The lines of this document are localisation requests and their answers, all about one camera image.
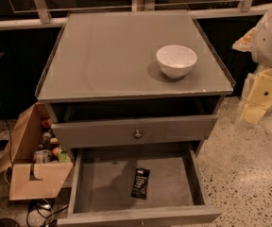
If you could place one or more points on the black rxbar chocolate wrapper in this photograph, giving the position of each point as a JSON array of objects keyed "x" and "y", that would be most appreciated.
[{"x": 139, "y": 189}]

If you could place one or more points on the clear jar in box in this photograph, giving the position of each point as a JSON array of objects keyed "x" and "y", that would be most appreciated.
[{"x": 42, "y": 156}]

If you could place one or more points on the red apple in box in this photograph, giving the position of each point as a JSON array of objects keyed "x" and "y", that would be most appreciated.
[{"x": 56, "y": 152}]

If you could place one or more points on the dark bottle in box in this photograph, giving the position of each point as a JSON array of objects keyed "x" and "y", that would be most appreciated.
[{"x": 46, "y": 139}]

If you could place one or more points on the grey open middle drawer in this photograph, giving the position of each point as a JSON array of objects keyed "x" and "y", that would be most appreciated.
[{"x": 104, "y": 178}]

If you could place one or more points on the metal drawer knob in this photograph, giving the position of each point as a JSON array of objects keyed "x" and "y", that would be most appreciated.
[{"x": 138, "y": 135}]

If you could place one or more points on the cardboard box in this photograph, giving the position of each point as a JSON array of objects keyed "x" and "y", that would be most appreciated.
[{"x": 28, "y": 180}]

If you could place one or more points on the grey top drawer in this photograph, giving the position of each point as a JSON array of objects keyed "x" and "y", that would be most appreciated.
[{"x": 104, "y": 133}]

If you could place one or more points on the metal window railing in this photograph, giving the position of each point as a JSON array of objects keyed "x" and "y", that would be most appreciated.
[{"x": 136, "y": 3}]

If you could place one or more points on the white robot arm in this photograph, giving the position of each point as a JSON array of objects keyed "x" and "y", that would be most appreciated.
[{"x": 261, "y": 51}]

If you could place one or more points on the grey drawer cabinet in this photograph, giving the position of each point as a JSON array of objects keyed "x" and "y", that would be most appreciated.
[{"x": 105, "y": 68}]

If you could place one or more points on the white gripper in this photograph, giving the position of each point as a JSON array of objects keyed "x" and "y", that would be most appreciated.
[{"x": 269, "y": 43}]

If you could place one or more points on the white ceramic bowl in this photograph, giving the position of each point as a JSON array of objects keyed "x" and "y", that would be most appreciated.
[{"x": 176, "y": 61}]

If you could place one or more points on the green packet in box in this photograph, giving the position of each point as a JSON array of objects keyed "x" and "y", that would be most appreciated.
[{"x": 63, "y": 156}]

